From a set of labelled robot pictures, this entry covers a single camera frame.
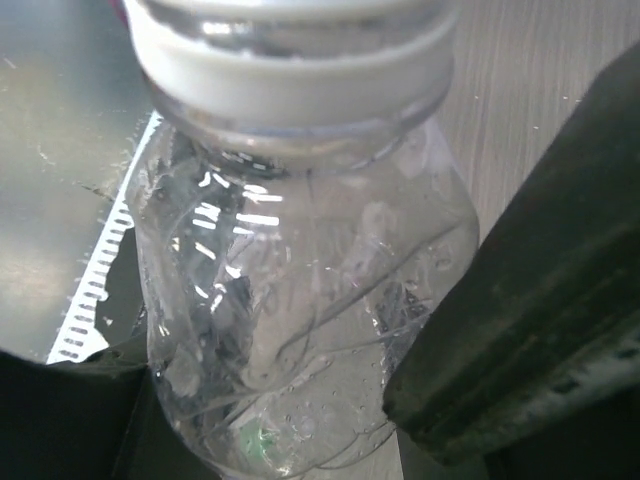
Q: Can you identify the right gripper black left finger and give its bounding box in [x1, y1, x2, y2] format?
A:
[1, 335, 217, 479]

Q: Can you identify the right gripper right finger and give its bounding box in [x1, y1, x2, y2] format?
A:
[399, 379, 640, 480]

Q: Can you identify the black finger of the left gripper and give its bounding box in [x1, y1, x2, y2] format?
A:
[383, 46, 639, 465]

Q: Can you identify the clear plastic bottle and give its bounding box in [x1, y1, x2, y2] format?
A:
[127, 70, 479, 479]

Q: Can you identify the white bottle cap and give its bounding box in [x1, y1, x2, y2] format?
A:
[124, 1, 461, 135]

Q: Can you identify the white cable duct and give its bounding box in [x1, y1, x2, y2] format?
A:
[46, 111, 162, 364]

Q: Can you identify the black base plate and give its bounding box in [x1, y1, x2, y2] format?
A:
[95, 228, 146, 345]

